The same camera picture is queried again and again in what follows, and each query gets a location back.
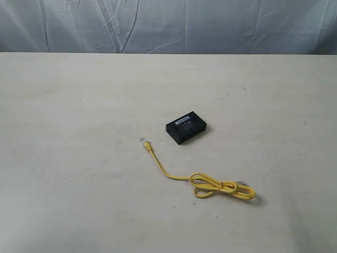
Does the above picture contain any black network switch box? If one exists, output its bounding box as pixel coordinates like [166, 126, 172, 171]
[165, 111, 214, 145]

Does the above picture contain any yellow ethernet cable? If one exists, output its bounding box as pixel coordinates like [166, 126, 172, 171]
[138, 137, 257, 200]

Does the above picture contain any grey backdrop curtain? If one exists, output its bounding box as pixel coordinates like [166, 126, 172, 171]
[1, 1, 336, 55]

